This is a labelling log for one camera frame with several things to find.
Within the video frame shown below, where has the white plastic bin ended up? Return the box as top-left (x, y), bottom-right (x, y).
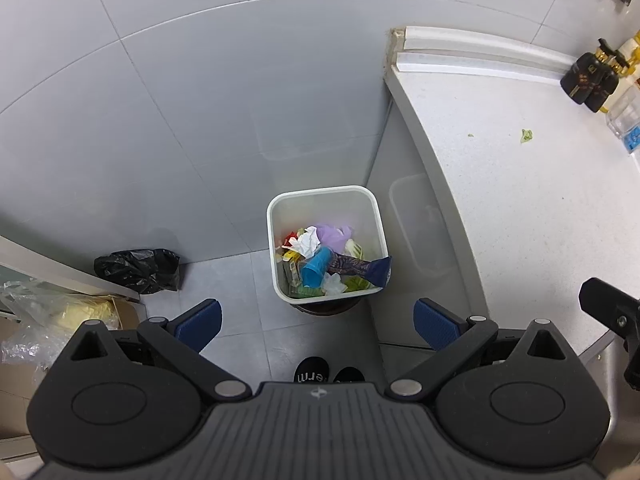
top-left (266, 185), bottom-right (390, 308)

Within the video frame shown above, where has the purple plastic bag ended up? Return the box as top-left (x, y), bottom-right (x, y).
top-left (315, 222), bottom-right (355, 251)

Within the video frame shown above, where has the clear container blue label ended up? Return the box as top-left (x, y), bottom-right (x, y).
top-left (605, 89), bottom-right (640, 153)

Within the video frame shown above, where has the white backsplash moulding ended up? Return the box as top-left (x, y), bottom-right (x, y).
top-left (385, 25), bottom-right (576, 83)

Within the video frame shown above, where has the dark bottle gold cap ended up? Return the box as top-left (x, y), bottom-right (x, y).
top-left (585, 52), bottom-right (631, 113)
top-left (560, 37), bottom-right (613, 106)

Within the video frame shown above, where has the black plastic bag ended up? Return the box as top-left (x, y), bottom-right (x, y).
top-left (94, 248), bottom-right (181, 295)

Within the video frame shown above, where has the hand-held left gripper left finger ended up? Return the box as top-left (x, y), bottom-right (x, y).
top-left (67, 299), bottom-right (252, 402)

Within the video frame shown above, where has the clear plastic bag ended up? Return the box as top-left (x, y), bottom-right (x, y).
top-left (0, 280), bottom-right (121, 366)

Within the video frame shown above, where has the white cabinet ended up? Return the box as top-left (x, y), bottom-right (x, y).
top-left (365, 105), bottom-right (488, 348)

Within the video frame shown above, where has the blue chocolate wrapper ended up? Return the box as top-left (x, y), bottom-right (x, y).
top-left (327, 252), bottom-right (393, 291)

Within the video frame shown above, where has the cardboard box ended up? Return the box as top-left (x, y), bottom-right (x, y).
top-left (0, 295), bottom-right (143, 441)

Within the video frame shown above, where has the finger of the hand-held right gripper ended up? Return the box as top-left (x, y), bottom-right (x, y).
top-left (579, 276), bottom-right (640, 392)

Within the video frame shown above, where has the black shoe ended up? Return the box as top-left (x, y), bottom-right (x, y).
top-left (332, 366), bottom-right (366, 385)
top-left (291, 356), bottom-right (331, 386)

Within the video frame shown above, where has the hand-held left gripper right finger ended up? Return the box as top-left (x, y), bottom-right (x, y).
top-left (384, 298), bottom-right (576, 402)

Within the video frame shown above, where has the blue plastic cup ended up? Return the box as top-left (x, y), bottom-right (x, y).
top-left (300, 246), bottom-right (333, 288)

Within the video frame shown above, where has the white tissue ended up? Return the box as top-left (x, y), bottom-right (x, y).
top-left (287, 226), bottom-right (322, 257)

